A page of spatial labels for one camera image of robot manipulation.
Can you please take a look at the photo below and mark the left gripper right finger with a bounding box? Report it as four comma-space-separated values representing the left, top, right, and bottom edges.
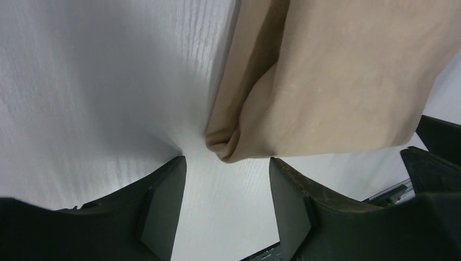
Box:
269, 158, 460, 260

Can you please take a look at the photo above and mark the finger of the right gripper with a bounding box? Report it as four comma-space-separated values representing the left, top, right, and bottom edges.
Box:
400, 146, 460, 195
416, 115, 460, 166

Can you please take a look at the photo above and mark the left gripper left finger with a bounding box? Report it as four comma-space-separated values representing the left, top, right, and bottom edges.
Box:
1, 156, 187, 260

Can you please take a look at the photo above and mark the beige t shirt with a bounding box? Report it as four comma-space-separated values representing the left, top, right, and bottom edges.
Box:
205, 1, 460, 163

